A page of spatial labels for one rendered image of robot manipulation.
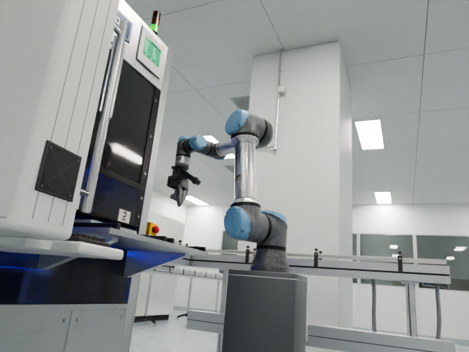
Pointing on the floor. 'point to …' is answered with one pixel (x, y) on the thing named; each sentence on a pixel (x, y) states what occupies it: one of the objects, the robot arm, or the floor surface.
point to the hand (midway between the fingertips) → (180, 204)
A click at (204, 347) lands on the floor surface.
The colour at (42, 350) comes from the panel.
